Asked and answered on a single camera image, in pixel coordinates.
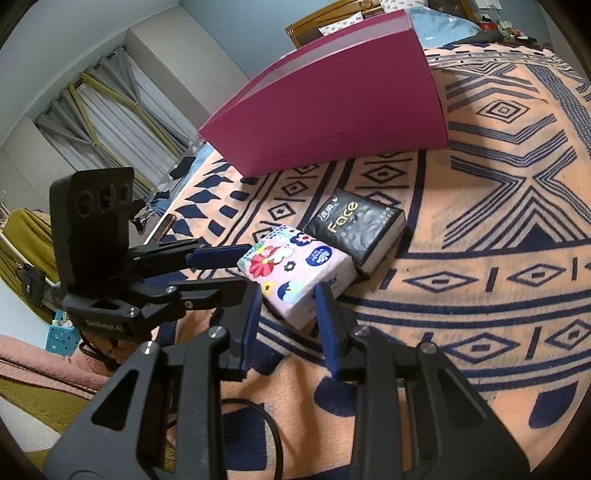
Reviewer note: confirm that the yellow hanging garment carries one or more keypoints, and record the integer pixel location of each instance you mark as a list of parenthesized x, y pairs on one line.
[(23, 240)]

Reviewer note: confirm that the dark clothes pile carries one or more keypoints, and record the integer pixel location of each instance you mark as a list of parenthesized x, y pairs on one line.
[(182, 167), (145, 214)]

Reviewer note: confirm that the person's left hand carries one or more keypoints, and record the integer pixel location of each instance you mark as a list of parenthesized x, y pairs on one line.
[(104, 346)]

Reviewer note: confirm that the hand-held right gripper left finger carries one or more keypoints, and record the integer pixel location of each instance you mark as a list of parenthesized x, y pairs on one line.
[(251, 318)]

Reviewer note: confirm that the pink storage box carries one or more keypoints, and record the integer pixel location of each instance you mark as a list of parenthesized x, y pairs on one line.
[(332, 106)]

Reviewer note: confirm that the blue plastic basket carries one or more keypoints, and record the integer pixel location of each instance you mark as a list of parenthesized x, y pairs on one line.
[(62, 337)]

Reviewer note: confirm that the smartphone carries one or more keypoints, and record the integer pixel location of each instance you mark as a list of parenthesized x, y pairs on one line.
[(161, 228)]

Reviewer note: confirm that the olive green cloth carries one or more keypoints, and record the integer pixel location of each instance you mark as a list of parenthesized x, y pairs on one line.
[(41, 406)]

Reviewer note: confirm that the pink floral tissue pack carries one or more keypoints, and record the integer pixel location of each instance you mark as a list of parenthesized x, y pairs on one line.
[(295, 267)]

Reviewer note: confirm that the white dotted pillow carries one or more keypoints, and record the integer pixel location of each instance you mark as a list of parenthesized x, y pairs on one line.
[(341, 25)]

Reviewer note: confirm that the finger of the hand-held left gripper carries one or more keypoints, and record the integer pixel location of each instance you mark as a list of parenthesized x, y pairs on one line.
[(203, 293), (217, 256)]

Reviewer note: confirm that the black bag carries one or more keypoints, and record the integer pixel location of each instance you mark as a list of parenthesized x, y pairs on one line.
[(31, 284)]

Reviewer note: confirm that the black tissue pack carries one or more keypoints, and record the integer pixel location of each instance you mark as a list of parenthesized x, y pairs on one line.
[(351, 221)]

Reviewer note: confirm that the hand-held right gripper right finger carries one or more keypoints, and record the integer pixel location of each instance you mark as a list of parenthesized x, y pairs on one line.
[(325, 323)]

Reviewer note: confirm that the wooden headboard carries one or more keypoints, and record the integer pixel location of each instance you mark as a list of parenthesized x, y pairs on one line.
[(309, 25)]

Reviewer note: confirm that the person's left forearm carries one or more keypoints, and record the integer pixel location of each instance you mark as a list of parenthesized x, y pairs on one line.
[(41, 362)]

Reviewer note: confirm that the grey and yellow curtain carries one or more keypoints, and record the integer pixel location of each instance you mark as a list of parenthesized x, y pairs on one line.
[(115, 120)]

